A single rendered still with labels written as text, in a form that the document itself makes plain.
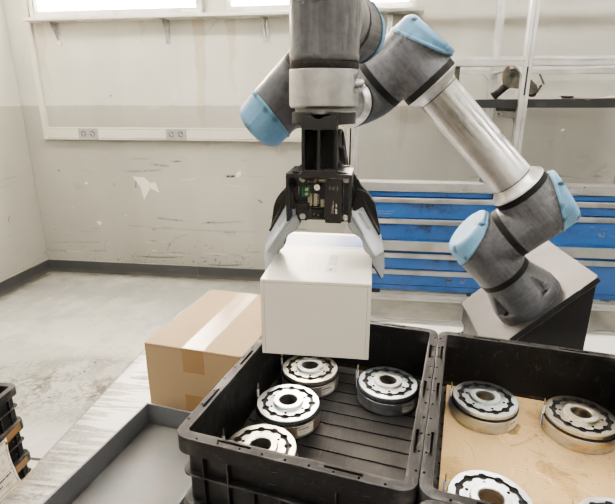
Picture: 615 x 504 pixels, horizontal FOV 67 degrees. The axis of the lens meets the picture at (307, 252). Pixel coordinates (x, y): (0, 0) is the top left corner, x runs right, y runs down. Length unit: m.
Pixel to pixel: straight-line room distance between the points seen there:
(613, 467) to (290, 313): 0.53
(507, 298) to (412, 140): 2.39
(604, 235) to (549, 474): 2.17
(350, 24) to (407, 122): 2.87
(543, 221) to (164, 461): 0.86
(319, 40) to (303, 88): 0.05
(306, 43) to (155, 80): 3.23
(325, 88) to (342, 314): 0.24
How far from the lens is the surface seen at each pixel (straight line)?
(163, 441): 1.01
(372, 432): 0.80
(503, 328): 1.16
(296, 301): 0.51
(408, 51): 0.97
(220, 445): 0.62
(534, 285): 1.12
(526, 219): 1.04
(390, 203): 2.57
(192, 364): 0.99
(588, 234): 2.84
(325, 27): 0.51
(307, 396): 0.81
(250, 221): 3.59
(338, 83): 0.51
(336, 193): 0.50
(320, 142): 0.50
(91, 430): 1.09
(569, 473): 0.81
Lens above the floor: 1.32
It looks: 17 degrees down
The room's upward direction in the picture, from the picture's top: straight up
